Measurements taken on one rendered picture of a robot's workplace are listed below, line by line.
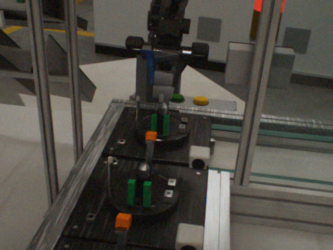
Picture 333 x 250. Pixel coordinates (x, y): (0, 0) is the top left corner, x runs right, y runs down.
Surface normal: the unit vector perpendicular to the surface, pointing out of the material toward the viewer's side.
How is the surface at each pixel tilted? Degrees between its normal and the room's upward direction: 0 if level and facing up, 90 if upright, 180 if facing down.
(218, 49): 90
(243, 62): 90
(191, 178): 0
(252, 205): 90
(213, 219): 0
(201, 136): 0
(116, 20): 90
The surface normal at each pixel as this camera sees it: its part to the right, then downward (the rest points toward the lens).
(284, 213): -0.13, 0.48
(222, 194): 0.05, -0.87
